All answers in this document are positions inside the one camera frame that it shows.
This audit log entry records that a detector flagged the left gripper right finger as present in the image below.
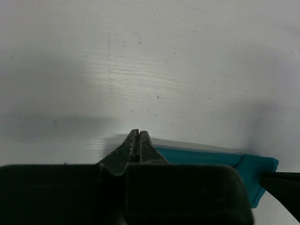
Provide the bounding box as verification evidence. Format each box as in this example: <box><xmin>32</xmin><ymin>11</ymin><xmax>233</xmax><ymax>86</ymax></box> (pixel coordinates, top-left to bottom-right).
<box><xmin>123</xmin><ymin>131</ymin><xmax>254</xmax><ymax>225</ymax></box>

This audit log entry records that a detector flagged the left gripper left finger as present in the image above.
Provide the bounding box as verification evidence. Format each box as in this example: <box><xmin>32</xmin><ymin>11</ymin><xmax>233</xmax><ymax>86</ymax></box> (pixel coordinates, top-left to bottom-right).
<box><xmin>0</xmin><ymin>129</ymin><xmax>139</xmax><ymax>225</ymax></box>

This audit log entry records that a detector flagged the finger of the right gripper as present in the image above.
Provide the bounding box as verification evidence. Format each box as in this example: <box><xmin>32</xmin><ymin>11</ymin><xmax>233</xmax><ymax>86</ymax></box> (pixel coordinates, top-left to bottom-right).
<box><xmin>259</xmin><ymin>172</ymin><xmax>300</xmax><ymax>222</ymax></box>

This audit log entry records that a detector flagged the teal cloth napkin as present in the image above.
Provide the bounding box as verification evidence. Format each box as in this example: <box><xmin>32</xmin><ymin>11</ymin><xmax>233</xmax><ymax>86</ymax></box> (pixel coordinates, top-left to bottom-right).
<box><xmin>155</xmin><ymin>146</ymin><xmax>279</xmax><ymax>209</ymax></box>

